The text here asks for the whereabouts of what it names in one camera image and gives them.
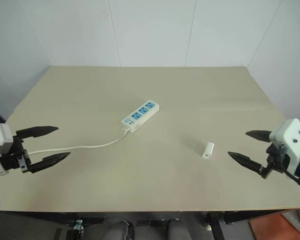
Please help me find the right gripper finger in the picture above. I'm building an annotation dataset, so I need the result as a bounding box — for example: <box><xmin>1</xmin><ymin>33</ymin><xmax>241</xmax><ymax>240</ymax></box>
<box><xmin>245</xmin><ymin>129</ymin><xmax>275</xmax><ymax>144</ymax></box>
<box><xmin>227</xmin><ymin>151</ymin><xmax>263</xmax><ymax>174</ymax></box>

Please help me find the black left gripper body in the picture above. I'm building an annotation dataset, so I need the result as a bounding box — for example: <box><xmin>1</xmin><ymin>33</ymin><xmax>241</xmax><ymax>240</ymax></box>
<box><xmin>0</xmin><ymin>135</ymin><xmax>33</xmax><ymax>175</ymax></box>

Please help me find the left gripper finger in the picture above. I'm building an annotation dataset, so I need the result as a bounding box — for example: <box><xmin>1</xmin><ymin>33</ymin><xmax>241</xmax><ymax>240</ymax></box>
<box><xmin>29</xmin><ymin>151</ymin><xmax>72</xmax><ymax>174</ymax></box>
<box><xmin>15</xmin><ymin>125</ymin><xmax>59</xmax><ymax>144</ymax></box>

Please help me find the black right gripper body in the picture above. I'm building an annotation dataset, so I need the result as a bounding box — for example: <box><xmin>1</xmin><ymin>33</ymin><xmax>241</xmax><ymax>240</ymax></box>
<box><xmin>259</xmin><ymin>142</ymin><xmax>291</xmax><ymax>179</ymax></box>

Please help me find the white plug adapter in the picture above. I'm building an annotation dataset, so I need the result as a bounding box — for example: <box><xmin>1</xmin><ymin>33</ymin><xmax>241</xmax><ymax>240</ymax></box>
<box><xmin>202</xmin><ymin>141</ymin><xmax>215</xmax><ymax>160</ymax></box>

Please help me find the white power strip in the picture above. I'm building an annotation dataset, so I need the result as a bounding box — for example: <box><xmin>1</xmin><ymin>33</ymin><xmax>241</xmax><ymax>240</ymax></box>
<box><xmin>120</xmin><ymin>99</ymin><xmax>161</xmax><ymax>134</ymax></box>

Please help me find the black table leg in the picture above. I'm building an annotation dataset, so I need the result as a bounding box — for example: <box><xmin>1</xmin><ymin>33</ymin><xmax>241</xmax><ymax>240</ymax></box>
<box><xmin>204</xmin><ymin>212</ymin><xmax>229</xmax><ymax>240</ymax></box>

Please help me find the dark grey rounded shape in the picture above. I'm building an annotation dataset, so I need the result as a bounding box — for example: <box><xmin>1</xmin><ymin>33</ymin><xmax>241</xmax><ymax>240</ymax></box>
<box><xmin>107</xmin><ymin>214</ymin><xmax>136</xmax><ymax>240</ymax></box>
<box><xmin>166</xmin><ymin>214</ymin><xmax>191</xmax><ymax>240</ymax></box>

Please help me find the white power cable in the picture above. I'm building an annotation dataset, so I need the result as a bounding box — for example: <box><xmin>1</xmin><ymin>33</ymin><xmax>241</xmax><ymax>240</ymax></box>
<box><xmin>26</xmin><ymin>126</ymin><xmax>131</xmax><ymax>155</ymax></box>

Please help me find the black table frame bar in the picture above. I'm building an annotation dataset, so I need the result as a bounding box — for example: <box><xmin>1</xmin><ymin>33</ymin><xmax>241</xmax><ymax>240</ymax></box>
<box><xmin>223</xmin><ymin>207</ymin><xmax>299</xmax><ymax>225</ymax></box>

